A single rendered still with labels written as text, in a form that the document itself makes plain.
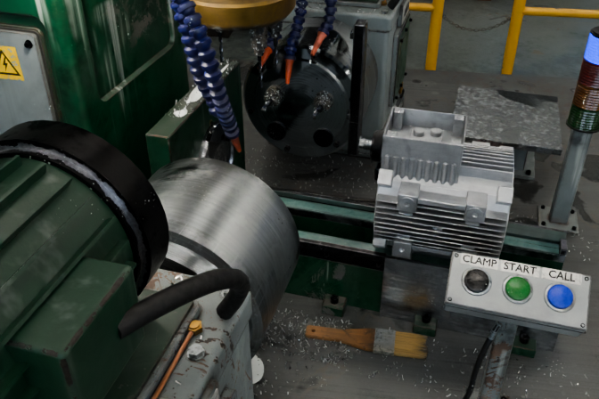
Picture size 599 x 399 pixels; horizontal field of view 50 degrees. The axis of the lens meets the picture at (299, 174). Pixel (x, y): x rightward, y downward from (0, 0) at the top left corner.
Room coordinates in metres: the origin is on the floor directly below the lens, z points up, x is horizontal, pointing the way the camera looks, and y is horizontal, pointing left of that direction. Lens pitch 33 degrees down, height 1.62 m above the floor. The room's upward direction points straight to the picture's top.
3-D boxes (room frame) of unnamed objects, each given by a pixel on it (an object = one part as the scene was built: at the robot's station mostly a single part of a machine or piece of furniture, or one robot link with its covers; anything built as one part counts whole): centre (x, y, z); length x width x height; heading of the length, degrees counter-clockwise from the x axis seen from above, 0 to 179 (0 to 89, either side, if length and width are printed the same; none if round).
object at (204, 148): (0.98, 0.15, 1.02); 0.15 x 0.02 x 0.15; 163
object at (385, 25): (1.52, -0.11, 0.99); 0.35 x 0.31 x 0.37; 163
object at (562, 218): (1.09, -0.55, 1.01); 0.08 x 0.08 x 0.42; 73
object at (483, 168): (0.87, -0.24, 1.02); 0.20 x 0.19 x 0.19; 75
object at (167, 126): (1.00, 0.21, 0.97); 0.30 x 0.11 x 0.34; 163
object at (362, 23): (1.04, -0.10, 1.12); 0.04 x 0.03 x 0.26; 73
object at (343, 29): (1.27, -0.04, 1.04); 0.41 x 0.25 x 0.25; 163
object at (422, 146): (0.88, -0.20, 1.11); 0.12 x 0.11 x 0.07; 75
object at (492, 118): (1.34, -0.49, 0.86); 0.27 x 0.24 x 0.12; 163
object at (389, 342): (0.75, -0.11, 0.80); 0.21 x 0.05 x 0.01; 80
